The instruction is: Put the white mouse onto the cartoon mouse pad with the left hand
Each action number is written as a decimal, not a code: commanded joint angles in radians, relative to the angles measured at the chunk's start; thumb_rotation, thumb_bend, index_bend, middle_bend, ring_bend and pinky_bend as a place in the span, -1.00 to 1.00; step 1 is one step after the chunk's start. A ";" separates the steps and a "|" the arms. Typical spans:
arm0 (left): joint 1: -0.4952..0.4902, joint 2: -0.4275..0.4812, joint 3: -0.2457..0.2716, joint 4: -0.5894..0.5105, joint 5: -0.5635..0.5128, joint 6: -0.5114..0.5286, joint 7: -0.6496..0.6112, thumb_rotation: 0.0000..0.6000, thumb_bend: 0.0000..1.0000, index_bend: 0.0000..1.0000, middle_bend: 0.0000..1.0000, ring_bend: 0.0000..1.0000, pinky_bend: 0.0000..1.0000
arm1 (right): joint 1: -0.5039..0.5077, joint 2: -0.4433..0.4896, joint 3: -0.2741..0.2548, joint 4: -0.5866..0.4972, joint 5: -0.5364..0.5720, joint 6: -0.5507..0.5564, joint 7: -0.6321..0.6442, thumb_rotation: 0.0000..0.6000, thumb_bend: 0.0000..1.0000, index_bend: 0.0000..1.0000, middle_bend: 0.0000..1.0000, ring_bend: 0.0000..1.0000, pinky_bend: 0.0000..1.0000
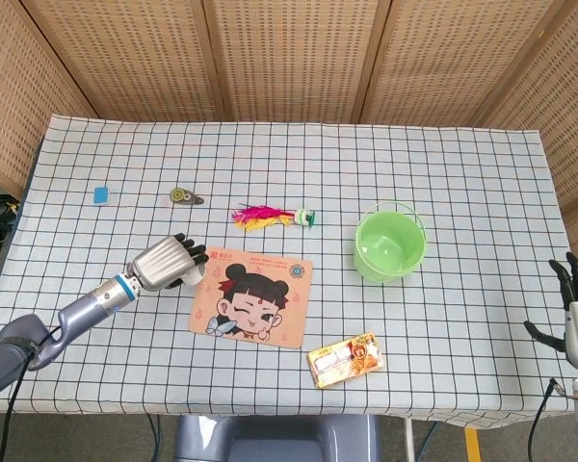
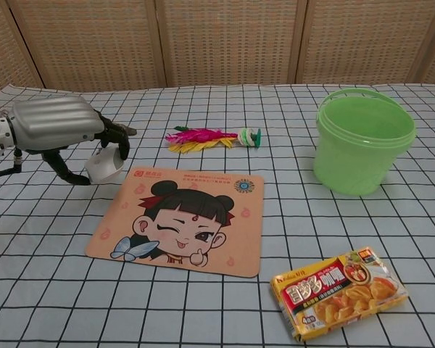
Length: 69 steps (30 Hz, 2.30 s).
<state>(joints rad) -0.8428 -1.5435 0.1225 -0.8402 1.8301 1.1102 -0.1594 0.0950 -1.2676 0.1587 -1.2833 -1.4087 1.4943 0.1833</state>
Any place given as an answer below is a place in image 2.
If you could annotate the woven rattan folding screen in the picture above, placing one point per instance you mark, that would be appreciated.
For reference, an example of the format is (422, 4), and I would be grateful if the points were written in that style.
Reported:
(217, 40)

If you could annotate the yellow curry box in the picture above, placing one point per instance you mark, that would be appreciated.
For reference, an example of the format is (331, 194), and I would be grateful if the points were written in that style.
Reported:
(339, 291)

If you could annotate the pink yellow feather shuttlecock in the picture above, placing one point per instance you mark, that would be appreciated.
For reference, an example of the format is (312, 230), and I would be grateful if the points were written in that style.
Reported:
(203, 138)

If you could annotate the blue grid tablecloth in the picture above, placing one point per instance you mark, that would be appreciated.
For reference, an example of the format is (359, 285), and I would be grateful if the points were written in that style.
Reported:
(217, 253)

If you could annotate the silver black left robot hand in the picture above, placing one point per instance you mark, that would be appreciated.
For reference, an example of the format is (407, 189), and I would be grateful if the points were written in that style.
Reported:
(54, 121)

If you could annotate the olive correction tape dispenser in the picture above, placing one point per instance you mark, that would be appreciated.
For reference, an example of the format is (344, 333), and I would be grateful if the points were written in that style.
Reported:
(132, 131)

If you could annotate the cartoon girl mouse pad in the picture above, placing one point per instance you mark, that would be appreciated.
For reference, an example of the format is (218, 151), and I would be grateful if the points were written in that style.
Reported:
(181, 221)

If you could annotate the green plastic bucket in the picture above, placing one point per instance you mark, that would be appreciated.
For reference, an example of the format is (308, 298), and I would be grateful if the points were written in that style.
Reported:
(362, 145)

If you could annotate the white computer mouse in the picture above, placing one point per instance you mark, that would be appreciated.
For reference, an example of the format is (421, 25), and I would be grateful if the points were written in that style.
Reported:
(103, 166)

